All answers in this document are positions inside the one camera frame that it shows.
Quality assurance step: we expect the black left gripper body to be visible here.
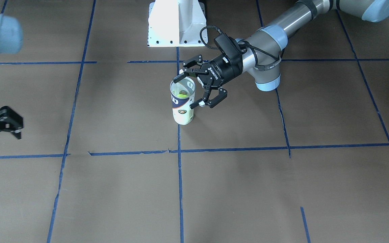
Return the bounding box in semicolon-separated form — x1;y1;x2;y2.
205;56;243;88

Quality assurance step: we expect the clear tennis ball can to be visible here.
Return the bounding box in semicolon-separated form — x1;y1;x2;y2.
170;77;196;125

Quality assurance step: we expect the tennis ball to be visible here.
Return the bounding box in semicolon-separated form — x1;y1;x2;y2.
177;93;189;99

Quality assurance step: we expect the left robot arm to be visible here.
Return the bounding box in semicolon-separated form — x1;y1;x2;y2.
170;0;389;109

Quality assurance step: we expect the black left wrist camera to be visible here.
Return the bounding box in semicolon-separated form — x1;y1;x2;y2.
214;33;242;64

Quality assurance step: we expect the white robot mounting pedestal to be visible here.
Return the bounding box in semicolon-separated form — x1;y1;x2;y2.
147;0;208;47

